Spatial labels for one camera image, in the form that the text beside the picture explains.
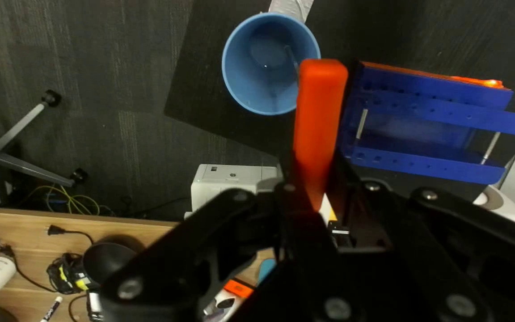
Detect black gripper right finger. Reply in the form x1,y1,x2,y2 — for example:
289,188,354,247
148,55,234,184
327,177,515,322

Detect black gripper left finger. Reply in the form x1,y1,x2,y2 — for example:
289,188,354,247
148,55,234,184
100,182,307,322

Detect blue tool rack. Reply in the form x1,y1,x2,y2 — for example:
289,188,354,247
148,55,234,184
338,59,515,188

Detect large blue cup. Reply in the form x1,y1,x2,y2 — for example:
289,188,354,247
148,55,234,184
220,11,323,118

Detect white box device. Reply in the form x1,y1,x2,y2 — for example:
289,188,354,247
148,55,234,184
187,163,284,215

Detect black yellow gadget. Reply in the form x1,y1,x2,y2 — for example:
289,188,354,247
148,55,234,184
44,252,94,295

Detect black marker pen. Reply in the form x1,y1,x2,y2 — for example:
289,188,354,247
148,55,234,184
37,293,66,322

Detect wooden table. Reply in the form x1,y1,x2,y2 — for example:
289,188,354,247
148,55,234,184
0,204,180,322

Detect grey chair base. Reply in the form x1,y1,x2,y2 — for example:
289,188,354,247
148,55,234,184
0,88,91,208

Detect yellow green cables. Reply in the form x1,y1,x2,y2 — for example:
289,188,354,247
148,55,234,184
25,182,103,218

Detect metal base plate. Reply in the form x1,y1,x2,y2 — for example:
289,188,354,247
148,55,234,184
266,0,316,23

